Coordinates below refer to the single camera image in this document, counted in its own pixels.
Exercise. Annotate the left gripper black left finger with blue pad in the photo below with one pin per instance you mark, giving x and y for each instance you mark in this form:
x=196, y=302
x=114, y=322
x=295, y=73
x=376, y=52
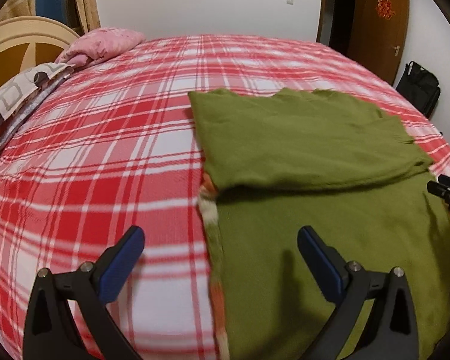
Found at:
x=50, y=330

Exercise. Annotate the green striped knit sweater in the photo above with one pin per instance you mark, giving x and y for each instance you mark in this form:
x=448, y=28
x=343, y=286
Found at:
x=330, y=161

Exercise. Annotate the black bag on floor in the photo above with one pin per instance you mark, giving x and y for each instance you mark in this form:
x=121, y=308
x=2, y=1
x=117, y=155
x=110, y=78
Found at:
x=420, y=87

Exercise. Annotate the brown wooden door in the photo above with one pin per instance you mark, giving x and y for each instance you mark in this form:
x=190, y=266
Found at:
x=370, y=32

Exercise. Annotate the red white plaid bedsheet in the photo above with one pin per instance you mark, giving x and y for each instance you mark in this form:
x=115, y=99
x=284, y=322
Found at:
x=113, y=146

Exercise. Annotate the grey patterned pillow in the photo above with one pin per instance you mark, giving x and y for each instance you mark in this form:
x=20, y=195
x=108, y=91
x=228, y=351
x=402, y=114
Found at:
x=21, y=96

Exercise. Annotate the beige wooden headboard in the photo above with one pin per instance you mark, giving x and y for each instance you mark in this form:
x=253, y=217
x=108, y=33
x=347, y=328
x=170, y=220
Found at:
x=27, y=41

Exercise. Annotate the pink pillow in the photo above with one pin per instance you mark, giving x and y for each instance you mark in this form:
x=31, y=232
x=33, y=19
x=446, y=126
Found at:
x=98, y=46

